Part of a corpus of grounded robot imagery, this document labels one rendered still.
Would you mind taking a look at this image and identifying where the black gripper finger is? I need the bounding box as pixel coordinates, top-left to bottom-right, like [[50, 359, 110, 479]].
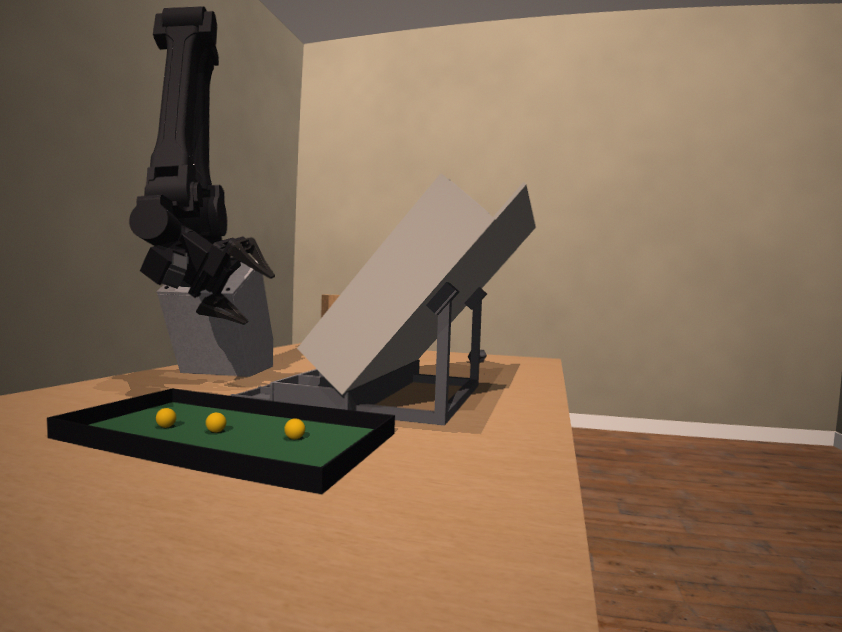
[[227, 237, 275, 279], [196, 293, 248, 325]]

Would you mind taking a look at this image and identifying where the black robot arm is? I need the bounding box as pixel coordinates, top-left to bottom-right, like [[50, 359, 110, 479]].
[[129, 6, 227, 289]]

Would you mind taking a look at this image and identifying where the green tray with black rim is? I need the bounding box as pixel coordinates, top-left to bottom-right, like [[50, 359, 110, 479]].
[[47, 388, 395, 495]]

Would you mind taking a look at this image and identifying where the grey slanted panel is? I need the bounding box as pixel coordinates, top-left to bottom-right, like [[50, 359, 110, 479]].
[[231, 173, 536, 411]]

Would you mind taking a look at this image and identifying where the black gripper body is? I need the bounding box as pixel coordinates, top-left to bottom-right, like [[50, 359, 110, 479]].
[[188, 236, 245, 302]]

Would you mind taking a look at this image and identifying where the orange-yellow ball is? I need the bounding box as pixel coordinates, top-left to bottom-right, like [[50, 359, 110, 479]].
[[284, 419, 305, 439], [206, 413, 226, 433], [156, 408, 176, 428]]

